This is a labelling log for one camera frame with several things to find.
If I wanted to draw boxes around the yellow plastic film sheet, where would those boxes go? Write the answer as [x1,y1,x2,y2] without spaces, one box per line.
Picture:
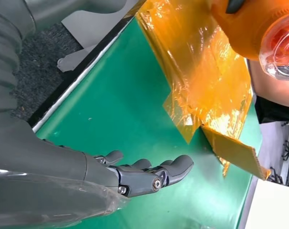
[135,0,254,177]

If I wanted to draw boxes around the green table mat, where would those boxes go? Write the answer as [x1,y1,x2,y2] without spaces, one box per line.
[32,17,264,229]

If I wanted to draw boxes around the white side table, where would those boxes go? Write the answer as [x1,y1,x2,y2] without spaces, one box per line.
[239,177,289,229]

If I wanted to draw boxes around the person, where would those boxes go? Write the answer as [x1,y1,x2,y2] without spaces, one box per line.
[247,58,289,125]

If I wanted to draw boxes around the brown cardboard piece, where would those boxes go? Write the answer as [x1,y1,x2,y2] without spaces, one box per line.
[201,124,272,181]

